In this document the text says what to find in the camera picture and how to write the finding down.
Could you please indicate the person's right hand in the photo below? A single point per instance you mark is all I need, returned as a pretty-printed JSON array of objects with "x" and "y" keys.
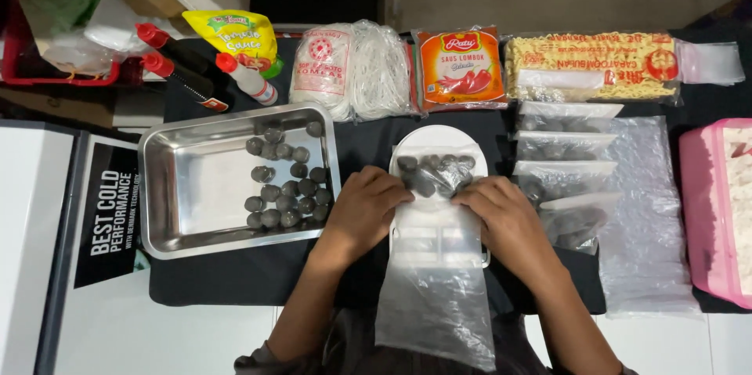
[{"x": 511, "y": 225}]

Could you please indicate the person's left hand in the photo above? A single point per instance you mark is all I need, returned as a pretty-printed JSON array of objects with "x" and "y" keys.
[{"x": 358, "y": 210}]

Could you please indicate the person's right fingers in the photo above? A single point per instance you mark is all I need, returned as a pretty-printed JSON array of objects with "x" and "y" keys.
[{"x": 476, "y": 194}]

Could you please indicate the person's left fingers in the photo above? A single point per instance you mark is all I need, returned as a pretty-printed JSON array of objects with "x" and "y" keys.
[{"x": 391, "y": 190}]

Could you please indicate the clear plastic bag with meatballs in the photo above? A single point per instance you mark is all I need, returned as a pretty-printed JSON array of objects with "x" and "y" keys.
[{"x": 435, "y": 304}]

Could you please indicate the white kitchen scale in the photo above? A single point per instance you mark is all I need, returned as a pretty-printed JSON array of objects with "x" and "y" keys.
[{"x": 438, "y": 135}]

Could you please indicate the sealed clear bag of meatballs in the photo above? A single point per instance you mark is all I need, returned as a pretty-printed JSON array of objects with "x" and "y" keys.
[
  {"x": 564, "y": 118},
  {"x": 552, "y": 178},
  {"x": 579, "y": 222},
  {"x": 558, "y": 147}
]

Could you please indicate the heap of loose grey meatballs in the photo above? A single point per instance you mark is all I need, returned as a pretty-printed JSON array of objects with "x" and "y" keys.
[{"x": 288, "y": 193}]

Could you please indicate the orange chili sauce pouch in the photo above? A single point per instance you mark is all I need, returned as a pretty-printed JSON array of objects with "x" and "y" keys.
[{"x": 461, "y": 69}]

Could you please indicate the white vermicelli noodle packet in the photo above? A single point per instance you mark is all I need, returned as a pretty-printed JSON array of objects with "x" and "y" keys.
[{"x": 352, "y": 69}]

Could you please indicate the person's grey shirt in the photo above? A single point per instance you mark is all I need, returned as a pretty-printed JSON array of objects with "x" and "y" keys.
[{"x": 352, "y": 345}]

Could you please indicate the black table cloth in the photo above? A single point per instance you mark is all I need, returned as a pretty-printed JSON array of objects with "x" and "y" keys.
[{"x": 247, "y": 275}]

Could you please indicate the stack of large empty plastic bags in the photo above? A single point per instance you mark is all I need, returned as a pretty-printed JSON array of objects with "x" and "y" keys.
[{"x": 646, "y": 234}]

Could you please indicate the yellow dried noodle packet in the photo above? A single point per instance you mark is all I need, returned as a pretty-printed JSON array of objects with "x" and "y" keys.
[{"x": 593, "y": 64}]

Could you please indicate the white bottle red cap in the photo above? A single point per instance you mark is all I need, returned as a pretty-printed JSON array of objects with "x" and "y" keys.
[{"x": 250, "y": 80}]

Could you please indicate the stainless steel tray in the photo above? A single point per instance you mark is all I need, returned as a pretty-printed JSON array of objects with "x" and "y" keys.
[{"x": 194, "y": 187}]

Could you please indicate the yellow tomato sauce pouch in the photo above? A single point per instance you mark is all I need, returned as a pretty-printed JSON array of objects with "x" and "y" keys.
[{"x": 235, "y": 37}]

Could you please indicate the dark sauce bottle red cap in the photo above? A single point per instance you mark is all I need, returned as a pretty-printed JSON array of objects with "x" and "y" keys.
[
  {"x": 173, "y": 46},
  {"x": 185, "y": 84}
]

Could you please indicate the pink plastic container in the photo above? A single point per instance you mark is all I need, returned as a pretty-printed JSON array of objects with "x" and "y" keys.
[{"x": 714, "y": 210}]

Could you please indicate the stack of small clear bags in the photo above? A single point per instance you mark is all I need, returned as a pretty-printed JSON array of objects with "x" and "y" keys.
[{"x": 711, "y": 62}]

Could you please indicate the black printed freezer label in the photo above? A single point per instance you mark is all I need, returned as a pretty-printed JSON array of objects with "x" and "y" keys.
[{"x": 109, "y": 210}]

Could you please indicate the white chest freezer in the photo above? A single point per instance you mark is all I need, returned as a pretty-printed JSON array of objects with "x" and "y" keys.
[{"x": 35, "y": 234}]

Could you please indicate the red plastic basket with bags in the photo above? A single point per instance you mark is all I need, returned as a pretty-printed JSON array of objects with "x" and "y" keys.
[{"x": 53, "y": 40}]

